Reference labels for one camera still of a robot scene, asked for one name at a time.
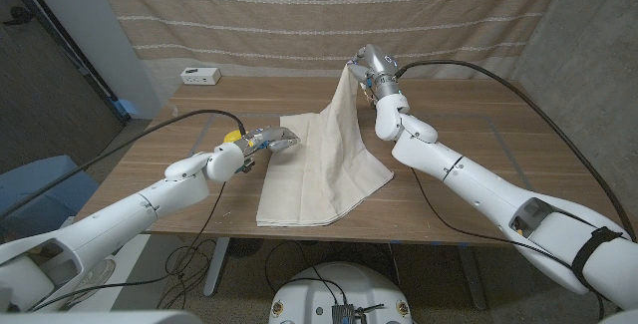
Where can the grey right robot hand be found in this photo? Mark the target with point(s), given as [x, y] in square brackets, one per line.
[380, 67]

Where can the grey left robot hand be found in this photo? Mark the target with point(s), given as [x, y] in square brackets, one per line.
[269, 137]

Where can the cream cheesecloth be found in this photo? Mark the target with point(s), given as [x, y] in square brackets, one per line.
[324, 164]

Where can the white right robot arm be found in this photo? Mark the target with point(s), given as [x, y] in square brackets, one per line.
[473, 179]

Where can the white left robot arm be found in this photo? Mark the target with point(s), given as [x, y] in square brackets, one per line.
[124, 214]

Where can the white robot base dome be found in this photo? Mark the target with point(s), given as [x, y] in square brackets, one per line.
[339, 284]

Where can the yellow lemon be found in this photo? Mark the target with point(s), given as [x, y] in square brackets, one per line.
[230, 136]

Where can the white power strip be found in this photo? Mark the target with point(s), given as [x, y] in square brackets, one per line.
[200, 76]

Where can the striped beige backdrop cloth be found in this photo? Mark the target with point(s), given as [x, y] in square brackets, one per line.
[299, 15]

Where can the grey table leg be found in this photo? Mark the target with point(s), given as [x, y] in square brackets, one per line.
[471, 276]
[217, 264]

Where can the white floor panel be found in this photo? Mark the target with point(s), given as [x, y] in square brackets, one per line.
[129, 259]

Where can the small black device on base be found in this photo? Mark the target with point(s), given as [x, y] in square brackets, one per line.
[344, 314]

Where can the white sneaker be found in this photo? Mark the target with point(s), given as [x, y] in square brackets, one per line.
[99, 274]

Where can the blue upholstered seat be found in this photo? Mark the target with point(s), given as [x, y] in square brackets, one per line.
[40, 189]

